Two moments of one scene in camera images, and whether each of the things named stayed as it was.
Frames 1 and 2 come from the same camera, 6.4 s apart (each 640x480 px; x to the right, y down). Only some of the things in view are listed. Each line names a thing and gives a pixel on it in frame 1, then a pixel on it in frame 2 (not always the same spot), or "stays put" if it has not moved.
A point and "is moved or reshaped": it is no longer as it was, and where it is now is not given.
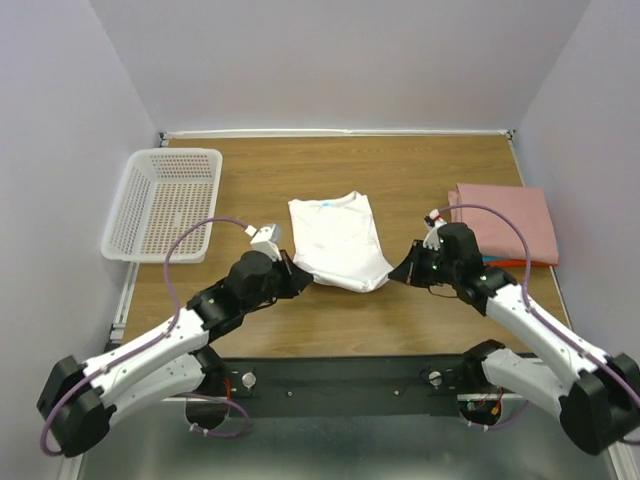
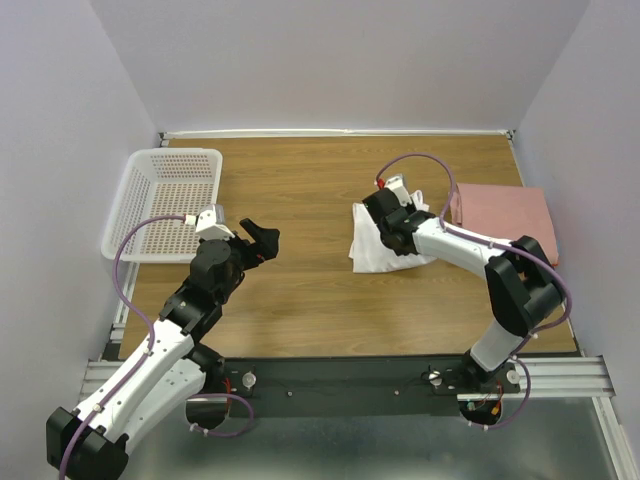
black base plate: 345,387 stays put
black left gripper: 288,275 -> 248,248
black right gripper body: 414,265 -> 382,208
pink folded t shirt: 526,207 stays put
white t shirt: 338,243 is moved or reshaped
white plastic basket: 162,191 stays put
